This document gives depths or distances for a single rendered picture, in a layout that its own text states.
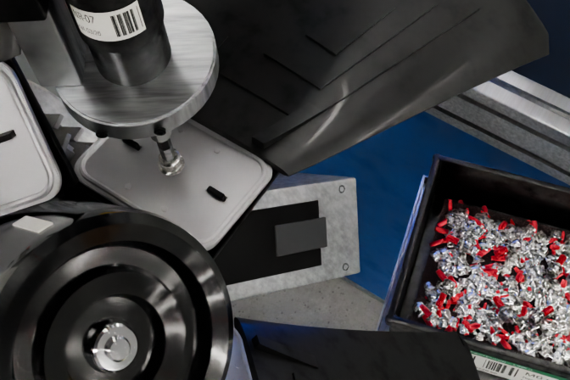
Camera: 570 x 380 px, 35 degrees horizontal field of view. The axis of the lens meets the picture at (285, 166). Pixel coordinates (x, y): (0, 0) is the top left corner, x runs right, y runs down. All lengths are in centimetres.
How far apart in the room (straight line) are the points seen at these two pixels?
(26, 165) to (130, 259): 6
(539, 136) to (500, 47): 34
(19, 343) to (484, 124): 63
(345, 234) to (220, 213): 22
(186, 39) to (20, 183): 10
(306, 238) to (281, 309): 106
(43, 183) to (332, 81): 18
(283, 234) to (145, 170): 18
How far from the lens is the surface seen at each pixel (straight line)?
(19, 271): 37
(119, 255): 39
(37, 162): 40
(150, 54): 36
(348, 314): 169
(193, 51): 38
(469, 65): 54
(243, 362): 53
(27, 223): 40
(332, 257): 65
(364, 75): 51
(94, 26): 34
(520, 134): 91
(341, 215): 65
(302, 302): 170
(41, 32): 35
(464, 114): 93
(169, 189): 46
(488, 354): 77
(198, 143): 48
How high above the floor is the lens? 159
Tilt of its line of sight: 61 degrees down
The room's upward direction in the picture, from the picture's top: 7 degrees counter-clockwise
